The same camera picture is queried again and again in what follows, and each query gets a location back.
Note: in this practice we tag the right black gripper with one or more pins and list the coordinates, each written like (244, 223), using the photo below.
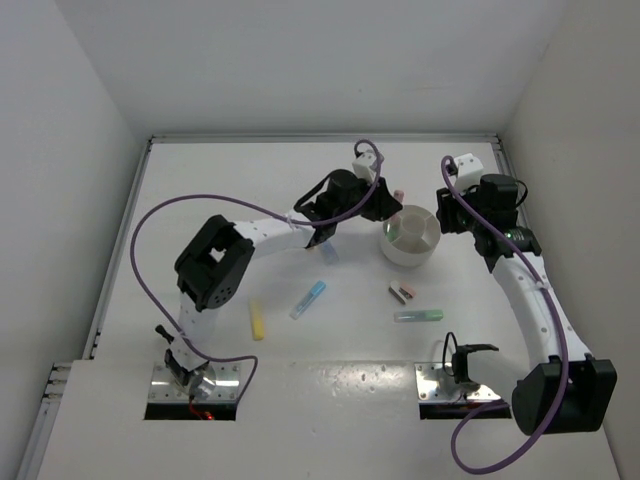
(447, 204)

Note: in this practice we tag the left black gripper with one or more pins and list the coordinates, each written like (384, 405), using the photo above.
(383, 205)

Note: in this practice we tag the green highlighter pen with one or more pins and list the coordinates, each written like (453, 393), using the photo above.
(391, 231)

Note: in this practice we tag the clear spray bottle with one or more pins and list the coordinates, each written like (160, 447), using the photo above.
(329, 254)

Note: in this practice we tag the green clear tube pen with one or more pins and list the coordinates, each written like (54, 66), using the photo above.
(417, 316)

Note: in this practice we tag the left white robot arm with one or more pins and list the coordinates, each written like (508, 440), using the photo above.
(211, 267)

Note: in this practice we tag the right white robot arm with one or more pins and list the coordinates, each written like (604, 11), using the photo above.
(567, 389)

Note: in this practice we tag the white round divided container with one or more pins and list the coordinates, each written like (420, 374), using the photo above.
(419, 235)

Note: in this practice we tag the pink white stapler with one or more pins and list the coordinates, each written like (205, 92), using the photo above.
(401, 292)

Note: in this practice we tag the blue capped glue stick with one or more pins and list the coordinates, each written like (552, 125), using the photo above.
(307, 300)

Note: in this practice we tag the yellow highlighter pen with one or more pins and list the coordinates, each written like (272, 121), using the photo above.
(256, 320)

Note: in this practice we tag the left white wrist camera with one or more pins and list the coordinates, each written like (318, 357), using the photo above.
(365, 166)

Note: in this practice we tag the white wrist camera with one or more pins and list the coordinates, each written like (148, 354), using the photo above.
(465, 171)
(365, 166)

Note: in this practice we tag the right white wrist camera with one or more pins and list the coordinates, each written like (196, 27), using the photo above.
(465, 171)

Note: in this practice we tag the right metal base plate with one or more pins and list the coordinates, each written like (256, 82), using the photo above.
(435, 387)

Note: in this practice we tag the metal base plate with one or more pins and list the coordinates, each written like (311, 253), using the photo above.
(435, 387)
(216, 384)

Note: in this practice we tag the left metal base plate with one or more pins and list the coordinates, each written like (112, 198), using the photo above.
(216, 384)

